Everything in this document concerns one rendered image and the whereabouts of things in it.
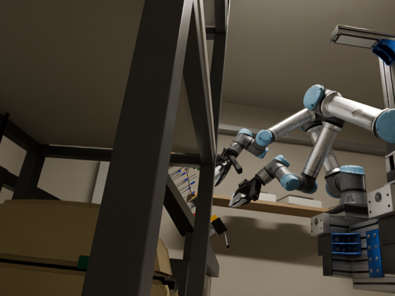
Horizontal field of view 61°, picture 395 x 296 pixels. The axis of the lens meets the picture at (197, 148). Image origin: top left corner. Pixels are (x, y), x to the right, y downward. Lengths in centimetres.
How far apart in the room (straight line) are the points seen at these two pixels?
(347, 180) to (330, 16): 152
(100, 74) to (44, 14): 13
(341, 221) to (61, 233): 137
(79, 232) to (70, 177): 313
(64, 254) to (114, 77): 28
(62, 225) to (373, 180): 391
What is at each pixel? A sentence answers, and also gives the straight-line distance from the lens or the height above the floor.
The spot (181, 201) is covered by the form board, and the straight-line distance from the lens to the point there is 87.
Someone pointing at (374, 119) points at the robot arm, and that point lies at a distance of 138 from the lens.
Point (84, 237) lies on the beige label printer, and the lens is 56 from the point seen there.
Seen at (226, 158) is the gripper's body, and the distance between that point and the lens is 181.
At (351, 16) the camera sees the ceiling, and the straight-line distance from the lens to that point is 299.
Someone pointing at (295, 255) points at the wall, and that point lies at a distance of 367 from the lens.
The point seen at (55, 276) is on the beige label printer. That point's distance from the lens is 56.
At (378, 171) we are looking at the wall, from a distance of 433.
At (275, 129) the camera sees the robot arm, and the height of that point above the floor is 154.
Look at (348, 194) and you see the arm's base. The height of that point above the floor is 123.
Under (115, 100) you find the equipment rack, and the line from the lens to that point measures 63.
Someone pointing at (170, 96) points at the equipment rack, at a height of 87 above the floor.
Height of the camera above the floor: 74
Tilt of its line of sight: 22 degrees up
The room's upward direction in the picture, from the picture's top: 6 degrees clockwise
